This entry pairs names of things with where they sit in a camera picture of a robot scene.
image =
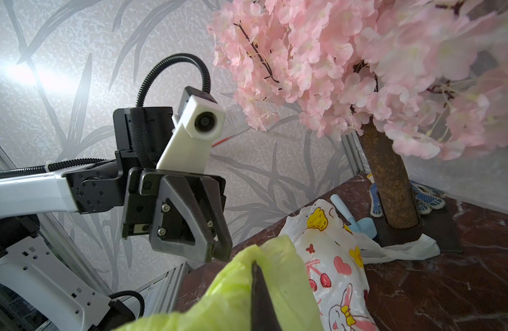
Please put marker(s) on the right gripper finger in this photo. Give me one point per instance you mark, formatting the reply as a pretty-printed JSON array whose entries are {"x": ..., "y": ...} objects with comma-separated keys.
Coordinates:
[{"x": 263, "y": 316}]

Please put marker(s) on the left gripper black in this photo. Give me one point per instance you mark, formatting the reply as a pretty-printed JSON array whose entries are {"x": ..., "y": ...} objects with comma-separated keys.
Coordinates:
[{"x": 171, "y": 207}]

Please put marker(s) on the green avocado plastic bag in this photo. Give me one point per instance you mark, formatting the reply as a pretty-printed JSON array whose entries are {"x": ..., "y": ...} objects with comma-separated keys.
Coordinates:
[{"x": 226, "y": 305}]

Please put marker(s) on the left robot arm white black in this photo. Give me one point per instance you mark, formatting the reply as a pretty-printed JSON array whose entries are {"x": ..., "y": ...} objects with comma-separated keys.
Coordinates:
[{"x": 27, "y": 265}]

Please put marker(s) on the light blue plastic scoop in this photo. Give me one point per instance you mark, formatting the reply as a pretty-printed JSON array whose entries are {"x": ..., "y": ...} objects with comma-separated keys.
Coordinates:
[{"x": 364, "y": 226}]

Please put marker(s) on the brown bouquet trunk base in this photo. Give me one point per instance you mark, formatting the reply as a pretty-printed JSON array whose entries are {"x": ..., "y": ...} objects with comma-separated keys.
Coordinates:
[{"x": 401, "y": 221}]

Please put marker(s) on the blue tag at vase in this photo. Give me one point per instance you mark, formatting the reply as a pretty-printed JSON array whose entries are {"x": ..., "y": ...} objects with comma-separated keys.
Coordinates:
[{"x": 427, "y": 198}]

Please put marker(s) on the pink cherry blossom bouquet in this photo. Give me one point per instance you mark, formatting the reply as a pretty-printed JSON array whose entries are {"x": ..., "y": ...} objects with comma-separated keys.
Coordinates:
[{"x": 431, "y": 75}]

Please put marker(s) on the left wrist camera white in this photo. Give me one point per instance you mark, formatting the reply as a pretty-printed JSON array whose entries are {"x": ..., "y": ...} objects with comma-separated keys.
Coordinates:
[{"x": 198, "y": 125}]

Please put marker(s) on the clear wall tray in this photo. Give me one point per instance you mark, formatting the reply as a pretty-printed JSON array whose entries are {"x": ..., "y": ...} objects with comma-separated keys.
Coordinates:
[{"x": 235, "y": 124}]

